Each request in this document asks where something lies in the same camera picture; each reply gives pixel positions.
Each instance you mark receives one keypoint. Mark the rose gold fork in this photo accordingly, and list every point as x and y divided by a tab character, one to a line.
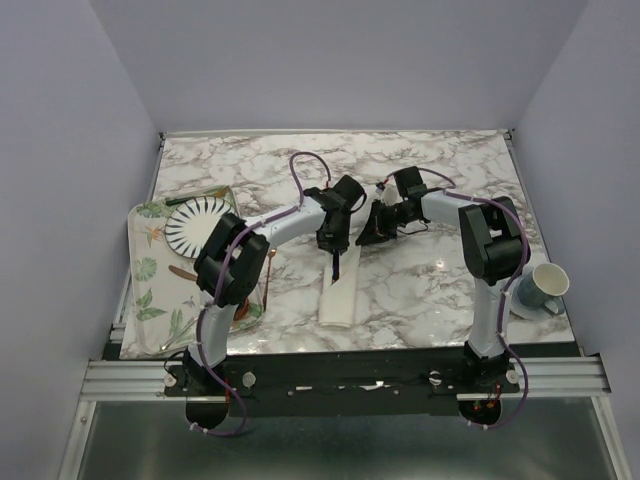
270	256

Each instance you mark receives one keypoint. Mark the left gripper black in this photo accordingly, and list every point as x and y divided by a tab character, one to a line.
341	243

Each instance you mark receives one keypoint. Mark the green chopsticks on tray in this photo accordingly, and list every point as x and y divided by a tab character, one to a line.
218	192

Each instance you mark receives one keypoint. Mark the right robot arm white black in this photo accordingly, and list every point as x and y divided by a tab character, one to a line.
494	245

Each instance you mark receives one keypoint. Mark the blue grey mug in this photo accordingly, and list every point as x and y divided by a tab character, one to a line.
541	288

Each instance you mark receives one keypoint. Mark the white cloth napkin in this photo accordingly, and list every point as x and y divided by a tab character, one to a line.
337	302

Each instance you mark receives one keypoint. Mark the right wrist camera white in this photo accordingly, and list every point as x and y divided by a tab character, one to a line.
387	194

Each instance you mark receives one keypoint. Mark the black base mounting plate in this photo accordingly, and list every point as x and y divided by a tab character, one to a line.
385	382

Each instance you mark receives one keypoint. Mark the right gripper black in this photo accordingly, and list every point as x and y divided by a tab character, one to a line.
376	223

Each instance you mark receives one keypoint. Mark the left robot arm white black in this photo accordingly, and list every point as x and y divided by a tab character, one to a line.
230	264

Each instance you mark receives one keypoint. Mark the aluminium frame rail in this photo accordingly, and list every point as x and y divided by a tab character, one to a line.
122	381

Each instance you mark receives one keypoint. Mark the copper spoon on tray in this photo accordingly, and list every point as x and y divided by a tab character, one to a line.
182	273

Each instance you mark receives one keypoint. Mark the white plate blue stripes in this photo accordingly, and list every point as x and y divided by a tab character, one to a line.
192	222

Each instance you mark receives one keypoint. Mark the leaf pattern serving tray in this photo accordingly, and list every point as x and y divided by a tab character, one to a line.
163	308

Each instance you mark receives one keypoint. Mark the white saucer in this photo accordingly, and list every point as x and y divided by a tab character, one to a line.
530	312

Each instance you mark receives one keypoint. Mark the black and copper small bowl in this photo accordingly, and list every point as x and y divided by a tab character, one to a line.
242	310

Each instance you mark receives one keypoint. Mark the iridescent purple utensil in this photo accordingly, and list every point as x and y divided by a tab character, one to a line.
335	266

